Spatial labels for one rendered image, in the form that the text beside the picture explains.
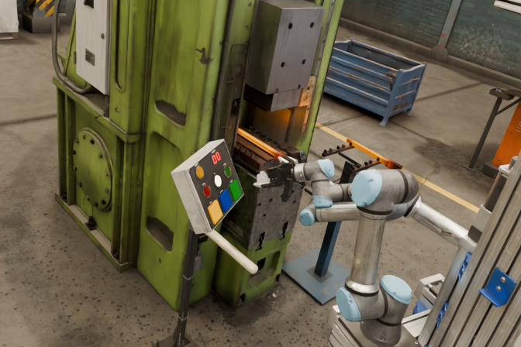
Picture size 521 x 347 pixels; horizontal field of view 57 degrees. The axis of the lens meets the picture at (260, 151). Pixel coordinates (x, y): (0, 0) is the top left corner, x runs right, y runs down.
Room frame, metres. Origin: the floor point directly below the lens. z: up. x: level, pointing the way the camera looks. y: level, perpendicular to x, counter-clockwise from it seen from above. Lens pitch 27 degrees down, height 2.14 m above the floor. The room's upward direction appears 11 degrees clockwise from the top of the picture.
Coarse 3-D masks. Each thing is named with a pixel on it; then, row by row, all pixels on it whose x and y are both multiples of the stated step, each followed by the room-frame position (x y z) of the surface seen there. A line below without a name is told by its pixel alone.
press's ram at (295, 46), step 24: (264, 0) 2.24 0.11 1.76; (288, 0) 2.36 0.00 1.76; (264, 24) 2.18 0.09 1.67; (288, 24) 2.17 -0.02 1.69; (312, 24) 2.30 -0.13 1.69; (264, 48) 2.17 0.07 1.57; (288, 48) 2.20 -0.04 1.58; (312, 48) 2.33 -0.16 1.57; (264, 72) 2.15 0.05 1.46; (288, 72) 2.22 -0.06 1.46
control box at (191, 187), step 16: (208, 144) 1.90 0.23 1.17; (224, 144) 1.90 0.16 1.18; (192, 160) 1.70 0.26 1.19; (208, 160) 1.74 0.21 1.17; (224, 160) 1.85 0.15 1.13; (176, 176) 1.61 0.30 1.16; (192, 176) 1.61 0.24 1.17; (208, 176) 1.70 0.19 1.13; (224, 176) 1.80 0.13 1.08; (192, 192) 1.59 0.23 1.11; (192, 208) 1.58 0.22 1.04; (192, 224) 1.58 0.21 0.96; (208, 224) 1.56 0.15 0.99
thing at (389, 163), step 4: (348, 140) 2.75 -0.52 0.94; (352, 140) 2.74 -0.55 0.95; (356, 144) 2.70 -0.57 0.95; (360, 144) 2.71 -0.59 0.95; (360, 148) 2.68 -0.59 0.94; (364, 148) 2.66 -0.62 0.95; (364, 152) 2.65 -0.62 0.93; (368, 152) 2.63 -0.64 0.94; (372, 152) 2.63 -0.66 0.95; (372, 156) 2.61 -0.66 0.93; (376, 156) 2.59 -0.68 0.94; (380, 156) 2.58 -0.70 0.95; (380, 160) 2.57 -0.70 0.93; (384, 160) 2.55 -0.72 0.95; (388, 160) 2.54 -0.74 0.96; (392, 160) 2.54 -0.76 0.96; (388, 164) 2.53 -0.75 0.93; (392, 164) 2.52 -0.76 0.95; (396, 164) 2.50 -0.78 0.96; (392, 168) 2.51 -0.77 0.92; (396, 168) 2.49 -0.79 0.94; (400, 168) 2.48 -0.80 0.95
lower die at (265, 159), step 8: (240, 128) 2.52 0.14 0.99; (240, 136) 2.41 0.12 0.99; (256, 136) 2.45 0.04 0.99; (240, 144) 2.33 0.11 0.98; (248, 144) 2.34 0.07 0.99; (256, 144) 2.34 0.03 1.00; (240, 152) 2.26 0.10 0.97; (248, 152) 2.27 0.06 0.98; (256, 152) 2.26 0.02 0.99; (264, 152) 2.28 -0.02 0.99; (248, 160) 2.22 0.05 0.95; (256, 160) 2.19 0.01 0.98; (264, 160) 2.21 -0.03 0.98; (272, 160) 2.23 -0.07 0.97; (256, 168) 2.18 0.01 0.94; (264, 168) 2.20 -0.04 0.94
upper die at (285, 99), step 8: (248, 88) 2.28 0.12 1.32; (248, 96) 2.27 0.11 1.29; (256, 96) 2.24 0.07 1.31; (264, 96) 2.20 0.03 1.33; (272, 96) 2.17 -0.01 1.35; (280, 96) 2.20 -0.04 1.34; (288, 96) 2.25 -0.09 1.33; (296, 96) 2.30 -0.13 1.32; (264, 104) 2.19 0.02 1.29; (272, 104) 2.17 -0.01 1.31; (280, 104) 2.21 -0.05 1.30; (288, 104) 2.26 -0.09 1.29; (296, 104) 2.31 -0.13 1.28
